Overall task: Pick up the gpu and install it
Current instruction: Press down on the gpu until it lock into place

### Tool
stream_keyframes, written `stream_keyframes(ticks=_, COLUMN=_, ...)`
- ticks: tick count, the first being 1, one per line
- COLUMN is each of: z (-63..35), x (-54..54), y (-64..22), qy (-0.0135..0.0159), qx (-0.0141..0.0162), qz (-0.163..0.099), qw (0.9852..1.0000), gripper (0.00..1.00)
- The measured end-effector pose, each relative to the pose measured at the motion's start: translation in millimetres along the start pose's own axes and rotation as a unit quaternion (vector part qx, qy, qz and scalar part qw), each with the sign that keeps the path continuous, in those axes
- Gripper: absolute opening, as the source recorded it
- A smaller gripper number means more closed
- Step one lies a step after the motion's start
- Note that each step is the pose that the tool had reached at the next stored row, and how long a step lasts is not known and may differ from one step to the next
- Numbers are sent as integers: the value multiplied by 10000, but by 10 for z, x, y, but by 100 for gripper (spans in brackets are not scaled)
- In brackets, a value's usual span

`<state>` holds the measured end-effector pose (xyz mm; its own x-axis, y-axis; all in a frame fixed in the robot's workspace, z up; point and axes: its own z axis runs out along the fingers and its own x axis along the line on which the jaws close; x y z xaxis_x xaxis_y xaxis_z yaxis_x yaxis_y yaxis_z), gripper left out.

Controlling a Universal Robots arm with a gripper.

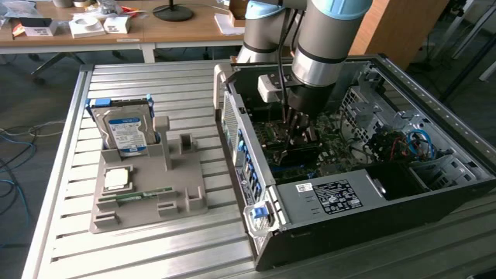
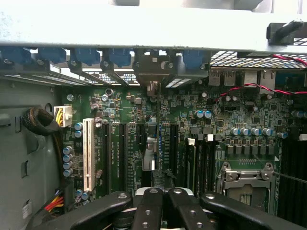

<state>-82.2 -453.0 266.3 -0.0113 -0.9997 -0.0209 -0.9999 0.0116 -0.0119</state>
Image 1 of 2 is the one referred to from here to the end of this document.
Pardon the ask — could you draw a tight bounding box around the wooden cabinet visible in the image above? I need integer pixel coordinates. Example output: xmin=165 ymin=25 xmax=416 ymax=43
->
xmin=348 ymin=0 xmax=452 ymax=70

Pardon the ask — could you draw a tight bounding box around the blue disk wire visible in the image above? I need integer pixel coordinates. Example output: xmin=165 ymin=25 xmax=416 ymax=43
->
xmin=408 ymin=129 xmax=437 ymax=160

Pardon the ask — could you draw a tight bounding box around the perforated metal disk bay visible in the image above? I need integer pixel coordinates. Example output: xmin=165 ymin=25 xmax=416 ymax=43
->
xmin=336 ymin=85 xmax=392 ymax=131

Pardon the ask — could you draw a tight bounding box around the black and white box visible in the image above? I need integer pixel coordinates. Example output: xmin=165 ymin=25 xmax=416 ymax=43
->
xmin=17 ymin=17 xmax=59 ymax=38

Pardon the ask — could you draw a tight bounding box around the light grey wrist camera box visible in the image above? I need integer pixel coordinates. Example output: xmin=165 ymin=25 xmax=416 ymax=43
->
xmin=257 ymin=74 xmax=292 ymax=103

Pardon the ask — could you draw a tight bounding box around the green RAM stick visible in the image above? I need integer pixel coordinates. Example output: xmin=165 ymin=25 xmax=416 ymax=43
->
xmin=99 ymin=187 xmax=175 ymax=204

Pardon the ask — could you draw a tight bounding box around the blue case latch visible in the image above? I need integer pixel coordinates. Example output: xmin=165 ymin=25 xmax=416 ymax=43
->
xmin=249 ymin=205 xmax=272 ymax=219

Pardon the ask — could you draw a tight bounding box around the hard disk in blue carrier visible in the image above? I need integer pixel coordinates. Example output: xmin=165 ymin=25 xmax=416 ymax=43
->
xmin=84 ymin=94 xmax=156 ymax=155

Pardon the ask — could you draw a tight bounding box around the black lamp base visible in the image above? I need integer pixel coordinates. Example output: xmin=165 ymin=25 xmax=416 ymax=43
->
xmin=152 ymin=0 xmax=195 ymax=23

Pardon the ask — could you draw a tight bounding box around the grey power supply unit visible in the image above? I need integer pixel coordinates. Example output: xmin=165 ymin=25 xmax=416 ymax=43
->
xmin=273 ymin=170 xmax=383 ymax=226

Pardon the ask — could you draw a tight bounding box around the white box with tape roll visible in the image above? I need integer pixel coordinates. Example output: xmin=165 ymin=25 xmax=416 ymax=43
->
xmin=68 ymin=16 xmax=107 ymax=39

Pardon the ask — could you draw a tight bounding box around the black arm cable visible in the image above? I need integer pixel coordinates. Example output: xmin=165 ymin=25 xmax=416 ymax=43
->
xmin=276 ymin=7 xmax=301 ymax=152

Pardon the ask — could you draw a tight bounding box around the grey parts rack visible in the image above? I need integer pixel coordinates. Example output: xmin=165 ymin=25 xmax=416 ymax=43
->
xmin=89 ymin=116 xmax=211 ymax=235

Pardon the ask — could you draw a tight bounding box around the CPU socket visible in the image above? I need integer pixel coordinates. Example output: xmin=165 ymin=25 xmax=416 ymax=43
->
xmin=265 ymin=120 xmax=289 ymax=140

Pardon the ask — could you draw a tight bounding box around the brown cardboard box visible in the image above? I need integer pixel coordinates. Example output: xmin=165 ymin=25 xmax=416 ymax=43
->
xmin=228 ymin=0 xmax=247 ymax=21

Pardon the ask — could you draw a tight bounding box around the clear plastic bag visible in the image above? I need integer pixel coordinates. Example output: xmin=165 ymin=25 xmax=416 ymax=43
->
xmin=0 ymin=0 xmax=40 ymax=18

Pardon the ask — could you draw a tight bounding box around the red yellow packet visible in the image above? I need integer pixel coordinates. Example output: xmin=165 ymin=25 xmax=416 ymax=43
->
xmin=120 ymin=5 xmax=148 ymax=17

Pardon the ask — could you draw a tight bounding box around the white paper stack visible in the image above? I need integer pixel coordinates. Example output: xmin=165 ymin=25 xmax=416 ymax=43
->
xmin=213 ymin=13 xmax=245 ymax=36

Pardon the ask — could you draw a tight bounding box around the silver CPU chip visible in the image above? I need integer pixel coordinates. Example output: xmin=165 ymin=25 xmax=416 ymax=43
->
xmin=104 ymin=169 xmax=131 ymax=191

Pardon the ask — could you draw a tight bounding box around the black open PC case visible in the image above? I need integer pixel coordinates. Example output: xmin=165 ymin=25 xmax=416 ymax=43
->
xmin=212 ymin=53 xmax=496 ymax=273

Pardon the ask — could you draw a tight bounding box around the green motherboard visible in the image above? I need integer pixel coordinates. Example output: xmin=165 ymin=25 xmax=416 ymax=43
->
xmin=251 ymin=112 xmax=373 ymax=185

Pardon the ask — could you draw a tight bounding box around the wooden desk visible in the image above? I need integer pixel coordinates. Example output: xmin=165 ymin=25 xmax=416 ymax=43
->
xmin=0 ymin=0 xmax=245 ymax=63

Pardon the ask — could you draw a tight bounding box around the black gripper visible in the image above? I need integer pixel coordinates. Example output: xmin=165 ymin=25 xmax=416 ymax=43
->
xmin=288 ymin=84 xmax=331 ymax=120

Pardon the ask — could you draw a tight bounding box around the black red wire bundle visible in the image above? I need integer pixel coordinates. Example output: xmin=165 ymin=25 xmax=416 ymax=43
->
xmin=368 ymin=130 xmax=412 ymax=162

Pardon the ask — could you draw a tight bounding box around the Nvidia graphics card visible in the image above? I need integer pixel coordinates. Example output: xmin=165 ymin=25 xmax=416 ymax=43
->
xmin=272 ymin=142 xmax=323 ymax=170

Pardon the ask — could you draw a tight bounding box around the small white labelled box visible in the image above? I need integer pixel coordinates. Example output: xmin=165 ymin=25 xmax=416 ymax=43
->
xmin=103 ymin=16 xmax=132 ymax=35

